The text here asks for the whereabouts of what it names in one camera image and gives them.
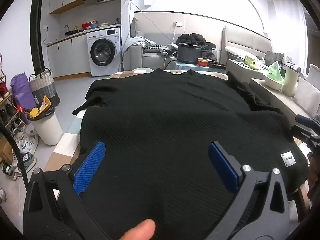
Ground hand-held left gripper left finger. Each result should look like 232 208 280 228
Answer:
22 141 113 240

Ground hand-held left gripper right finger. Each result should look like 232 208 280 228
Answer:
208 141 292 240

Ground black knit sweater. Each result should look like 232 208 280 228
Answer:
72 69 309 240

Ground pile of black clothes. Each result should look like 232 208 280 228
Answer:
175 33 217 62

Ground person's left hand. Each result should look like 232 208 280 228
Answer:
117 219 156 240

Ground checked blanket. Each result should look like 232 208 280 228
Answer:
44 69 312 222

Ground white storage box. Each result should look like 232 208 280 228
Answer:
295 64 320 117

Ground grey curved counter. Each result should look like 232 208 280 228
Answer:
250 77 320 130

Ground white basin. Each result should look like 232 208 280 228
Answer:
264 74 285 91

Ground white trash bin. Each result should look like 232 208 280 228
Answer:
26 106 63 146

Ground green plastic bag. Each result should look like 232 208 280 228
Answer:
266 61 285 84

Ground pile of sneakers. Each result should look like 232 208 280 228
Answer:
0 127 39 203

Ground dark grey cushion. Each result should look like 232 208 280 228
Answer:
264 51 285 67

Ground yellow snack wrapper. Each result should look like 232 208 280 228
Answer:
27 95 52 118

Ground grey bedside cabinet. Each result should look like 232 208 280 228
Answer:
226 59 267 83

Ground cardboard box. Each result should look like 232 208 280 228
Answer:
0 140 13 164

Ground yellow-green toy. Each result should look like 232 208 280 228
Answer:
244 55 258 70

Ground woven basket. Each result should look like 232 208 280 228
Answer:
29 68 61 108

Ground white pillow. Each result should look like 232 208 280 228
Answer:
225 46 265 60

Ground purple bag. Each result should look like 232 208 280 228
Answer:
10 72 38 125

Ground beige bed headboard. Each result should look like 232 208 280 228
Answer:
221 26 273 63

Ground wooden shoe rack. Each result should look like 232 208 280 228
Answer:
0 52 25 135

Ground white curtain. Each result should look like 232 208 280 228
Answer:
267 0 308 63

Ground side table with blue cloth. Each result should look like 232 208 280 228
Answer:
162 60 228 74

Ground white kitchen base cabinets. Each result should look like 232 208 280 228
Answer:
46 34 92 81

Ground white washing machine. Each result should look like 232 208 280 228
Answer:
87 27 122 77

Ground black cooking pot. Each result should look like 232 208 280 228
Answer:
177 43 202 65

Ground grey sofa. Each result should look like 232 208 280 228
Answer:
122 17 218 71

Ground grey armchair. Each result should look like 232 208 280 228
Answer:
121 36 155 53

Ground black door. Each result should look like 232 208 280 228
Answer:
29 0 48 77

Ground black cable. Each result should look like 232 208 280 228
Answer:
0 120 30 190

